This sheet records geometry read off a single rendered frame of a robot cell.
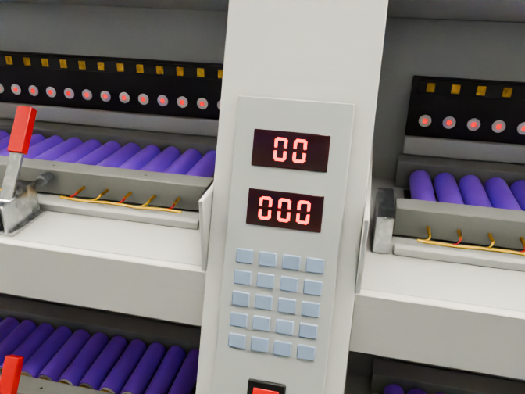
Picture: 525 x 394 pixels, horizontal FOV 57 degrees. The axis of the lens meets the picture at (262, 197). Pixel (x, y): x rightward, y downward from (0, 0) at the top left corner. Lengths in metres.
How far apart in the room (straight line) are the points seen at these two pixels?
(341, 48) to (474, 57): 0.23
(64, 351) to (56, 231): 0.17
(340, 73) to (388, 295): 0.13
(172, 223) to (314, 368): 0.15
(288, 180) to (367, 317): 0.10
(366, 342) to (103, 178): 0.23
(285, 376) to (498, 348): 0.13
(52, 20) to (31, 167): 0.22
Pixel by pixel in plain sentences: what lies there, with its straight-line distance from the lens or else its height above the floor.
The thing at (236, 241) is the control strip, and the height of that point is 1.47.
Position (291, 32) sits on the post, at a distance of 0.31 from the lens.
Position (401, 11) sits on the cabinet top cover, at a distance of 0.49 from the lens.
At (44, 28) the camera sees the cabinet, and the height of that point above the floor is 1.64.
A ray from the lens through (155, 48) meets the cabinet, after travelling 0.55.
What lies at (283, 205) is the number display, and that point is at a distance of 0.29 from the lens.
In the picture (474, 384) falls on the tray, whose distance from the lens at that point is 0.50.
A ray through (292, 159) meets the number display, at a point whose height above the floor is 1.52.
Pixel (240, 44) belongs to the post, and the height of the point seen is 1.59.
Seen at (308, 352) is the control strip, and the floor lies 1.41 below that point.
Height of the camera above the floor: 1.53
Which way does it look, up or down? 5 degrees down
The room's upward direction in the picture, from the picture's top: 5 degrees clockwise
